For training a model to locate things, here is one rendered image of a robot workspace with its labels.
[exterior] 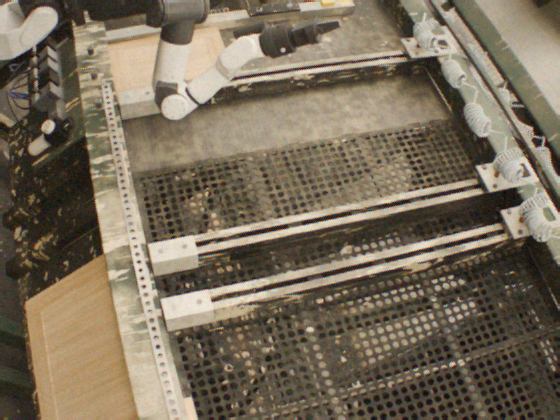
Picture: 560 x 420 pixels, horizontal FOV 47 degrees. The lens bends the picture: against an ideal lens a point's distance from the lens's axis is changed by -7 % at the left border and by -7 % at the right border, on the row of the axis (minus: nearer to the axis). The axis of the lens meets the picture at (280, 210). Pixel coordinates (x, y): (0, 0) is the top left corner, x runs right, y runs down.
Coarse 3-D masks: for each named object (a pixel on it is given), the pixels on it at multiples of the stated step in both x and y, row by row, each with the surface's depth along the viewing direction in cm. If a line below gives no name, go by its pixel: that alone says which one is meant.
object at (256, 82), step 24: (432, 24) 222; (408, 48) 232; (240, 72) 223; (264, 72) 224; (288, 72) 226; (312, 72) 226; (336, 72) 229; (360, 72) 232; (384, 72) 235; (408, 72) 239; (120, 96) 213; (144, 96) 214; (216, 96) 221; (240, 96) 225
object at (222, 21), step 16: (336, 0) 256; (208, 16) 245; (224, 16) 245; (240, 16) 246; (272, 16) 249; (288, 16) 251; (304, 16) 253; (320, 16) 255; (112, 32) 236; (128, 32) 237; (144, 32) 237
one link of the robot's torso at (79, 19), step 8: (24, 0) 176; (64, 0) 179; (72, 0) 180; (80, 0) 182; (72, 8) 182; (80, 8) 184; (64, 16) 190; (72, 16) 185; (80, 16) 185; (80, 24) 188
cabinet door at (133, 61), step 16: (208, 32) 242; (112, 48) 234; (128, 48) 235; (144, 48) 235; (192, 48) 237; (208, 48) 237; (224, 48) 238; (112, 64) 229; (128, 64) 230; (144, 64) 231; (192, 64) 232; (208, 64) 233; (128, 80) 225; (144, 80) 226
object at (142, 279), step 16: (112, 112) 211; (112, 128) 207; (112, 144) 204; (128, 192) 194; (128, 208) 191; (128, 224) 187; (144, 272) 179; (144, 288) 176; (144, 304) 173; (160, 336) 168; (160, 352) 166; (160, 368) 163; (176, 400) 159; (176, 416) 156
